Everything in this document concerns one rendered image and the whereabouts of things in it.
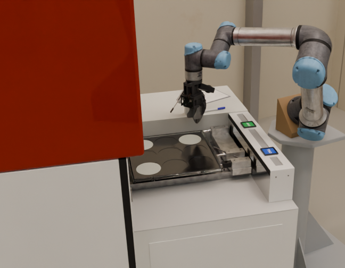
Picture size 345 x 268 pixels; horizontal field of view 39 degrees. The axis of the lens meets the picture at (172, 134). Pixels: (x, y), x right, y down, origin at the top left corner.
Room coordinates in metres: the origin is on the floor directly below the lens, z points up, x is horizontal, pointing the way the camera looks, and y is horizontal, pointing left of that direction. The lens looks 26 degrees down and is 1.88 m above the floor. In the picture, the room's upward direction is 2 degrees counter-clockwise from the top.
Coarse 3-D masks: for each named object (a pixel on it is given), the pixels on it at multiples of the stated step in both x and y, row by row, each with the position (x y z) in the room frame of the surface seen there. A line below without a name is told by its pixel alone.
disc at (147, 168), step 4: (140, 164) 1.76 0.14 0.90; (144, 164) 1.76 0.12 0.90; (148, 164) 1.75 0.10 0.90; (152, 164) 1.75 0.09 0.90; (156, 164) 1.75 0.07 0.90; (136, 168) 1.73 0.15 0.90; (140, 168) 1.73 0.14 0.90; (144, 168) 1.73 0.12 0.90; (148, 168) 1.72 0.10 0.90; (152, 168) 1.72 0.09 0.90; (156, 168) 1.72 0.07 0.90; (160, 168) 1.72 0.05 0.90; (140, 172) 1.69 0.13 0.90; (144, 172) 1.69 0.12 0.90; (148, 172) 1.69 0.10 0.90; (152, 172) 1.69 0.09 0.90; (156, 172) 1.69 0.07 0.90
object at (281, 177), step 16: (240, 112) 2.11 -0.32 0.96; (240, 128) 1.93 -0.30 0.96; (256, 128) 1.93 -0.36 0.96; (256, 144) 1.78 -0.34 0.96; (272, 144) 1.77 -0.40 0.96; (272, 160) 1.65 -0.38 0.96; (288, 160) 1.63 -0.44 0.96; (272, 176) 1.56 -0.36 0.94; (288, 176) 1.57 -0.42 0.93; (272, 192) 1.56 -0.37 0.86; (288, 192) 1.57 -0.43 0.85
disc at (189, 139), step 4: (184, 136) 2.00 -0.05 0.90; (188, 136) 2.00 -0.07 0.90; (192, 136) 2.00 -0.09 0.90; (196, 136) 2.00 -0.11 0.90; (180, 140) 1.96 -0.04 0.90; (184, 140) 1.96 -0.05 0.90; (188, 140) 1.96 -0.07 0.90; (192, 140) 1.96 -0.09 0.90; (196, 140) 1.95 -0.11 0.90; (200, 140) 1.95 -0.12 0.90; (188, 144) 1.92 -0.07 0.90
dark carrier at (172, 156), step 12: (156, 144) 1.94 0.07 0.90; (168, 144) 1.93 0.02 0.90; (180, 144) 1.92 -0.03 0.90; (192, 144) 1.92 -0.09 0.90; (204, 144) 1.91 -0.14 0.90; (144, 156) 1.83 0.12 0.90; (156, 156) 1.82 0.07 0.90; (168, 156) 1.82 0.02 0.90; (180, 156) 1.81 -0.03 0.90; (192, 156) 1.81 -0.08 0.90; (204, 156) 1.80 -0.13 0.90; (132, 168) 1.73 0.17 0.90; (168, 168) 1.72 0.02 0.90; (180, 168) 1.71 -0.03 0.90; (192, 168) 1.71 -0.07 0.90; (204, 168) 1.70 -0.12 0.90; (216, 168) 1.70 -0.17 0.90
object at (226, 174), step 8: (184, 176) 1.73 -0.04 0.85; (192, 176) 1.73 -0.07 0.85; (200, 176) 1.73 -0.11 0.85; (208, 176) 1.74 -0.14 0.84; (216, 176) 1.74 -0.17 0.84; (224, 176) 1.75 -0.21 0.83; (232, 176) 1.75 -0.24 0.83; (240, 176) 1.76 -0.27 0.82; (136, 184) 1.69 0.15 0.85; (144, 184) 1.70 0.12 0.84; (152, 184) 1.70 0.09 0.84; (160, 184) 1.71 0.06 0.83; (168, 184) 1.71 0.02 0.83; (176, 184) 1.72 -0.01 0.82
